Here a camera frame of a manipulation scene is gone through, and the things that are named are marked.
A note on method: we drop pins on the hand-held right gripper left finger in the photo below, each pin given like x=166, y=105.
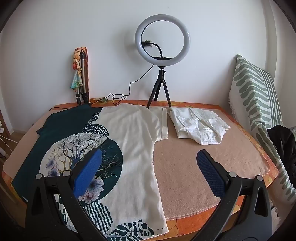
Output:
x=89, y=171

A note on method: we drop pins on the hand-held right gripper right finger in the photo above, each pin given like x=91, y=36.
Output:
x=211, y=176

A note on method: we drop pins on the folded white shirt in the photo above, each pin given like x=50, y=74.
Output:
x=196, y=125

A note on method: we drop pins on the green and white striped pillow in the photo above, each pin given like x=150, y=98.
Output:
x=254, y=92

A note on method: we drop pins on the teal and white printed t-shirt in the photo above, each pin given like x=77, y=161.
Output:
x=134, y=139

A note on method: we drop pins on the black cloth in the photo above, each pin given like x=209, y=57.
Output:
x=282, y=141

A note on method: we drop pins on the folded silver tripod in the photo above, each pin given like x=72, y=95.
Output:
x=84, y=83

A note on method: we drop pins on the black gooseneck phone holder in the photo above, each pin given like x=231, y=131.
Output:
x=159, y=49

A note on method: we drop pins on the small colourful cloth scrap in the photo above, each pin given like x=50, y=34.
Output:
x=101, y=100

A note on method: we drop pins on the colourful scarf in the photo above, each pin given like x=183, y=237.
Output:
x=76, y=78

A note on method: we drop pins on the small black tripod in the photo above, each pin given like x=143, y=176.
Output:
x=161, y=76

